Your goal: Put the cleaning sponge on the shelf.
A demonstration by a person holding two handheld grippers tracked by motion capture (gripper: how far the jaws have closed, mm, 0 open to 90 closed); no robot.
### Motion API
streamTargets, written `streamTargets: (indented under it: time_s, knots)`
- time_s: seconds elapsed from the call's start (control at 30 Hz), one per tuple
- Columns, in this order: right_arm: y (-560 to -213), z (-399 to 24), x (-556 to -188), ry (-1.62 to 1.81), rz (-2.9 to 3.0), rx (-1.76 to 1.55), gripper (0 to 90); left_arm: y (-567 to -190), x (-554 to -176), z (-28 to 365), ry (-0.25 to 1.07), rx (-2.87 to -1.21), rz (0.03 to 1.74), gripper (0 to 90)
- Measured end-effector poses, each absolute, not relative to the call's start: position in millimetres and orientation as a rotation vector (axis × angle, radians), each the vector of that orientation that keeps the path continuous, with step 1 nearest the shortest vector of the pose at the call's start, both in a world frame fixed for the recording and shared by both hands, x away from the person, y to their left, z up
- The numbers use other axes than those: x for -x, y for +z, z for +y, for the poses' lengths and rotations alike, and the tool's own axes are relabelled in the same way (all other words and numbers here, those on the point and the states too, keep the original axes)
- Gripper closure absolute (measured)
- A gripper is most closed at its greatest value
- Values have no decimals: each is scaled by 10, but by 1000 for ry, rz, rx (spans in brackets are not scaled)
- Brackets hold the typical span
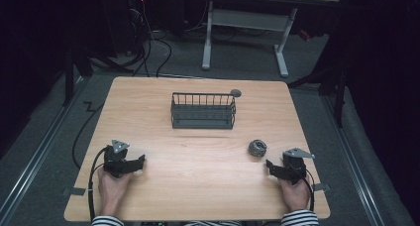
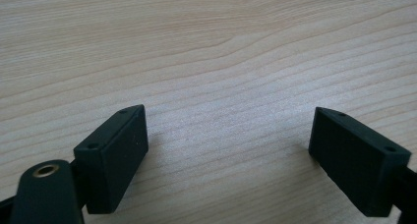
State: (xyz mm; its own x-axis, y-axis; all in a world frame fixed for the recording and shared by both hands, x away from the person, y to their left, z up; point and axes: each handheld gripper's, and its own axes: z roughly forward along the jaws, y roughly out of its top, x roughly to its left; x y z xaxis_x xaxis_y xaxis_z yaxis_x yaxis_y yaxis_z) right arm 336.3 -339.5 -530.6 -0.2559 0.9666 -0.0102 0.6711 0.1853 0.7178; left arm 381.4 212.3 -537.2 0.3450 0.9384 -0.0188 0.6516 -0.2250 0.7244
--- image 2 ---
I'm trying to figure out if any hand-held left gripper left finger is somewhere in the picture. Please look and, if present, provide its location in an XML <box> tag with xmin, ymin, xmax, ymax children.
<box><xmin>73</xmin><ymin>104</ymin><xmax>149</xmax><ymax>215</ymax></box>

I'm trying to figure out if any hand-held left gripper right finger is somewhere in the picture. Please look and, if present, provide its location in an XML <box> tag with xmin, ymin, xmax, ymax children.
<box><xmin>308</xmin><ymin>106</ymin><xmax>412</xmax><ymax>218</ymax></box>

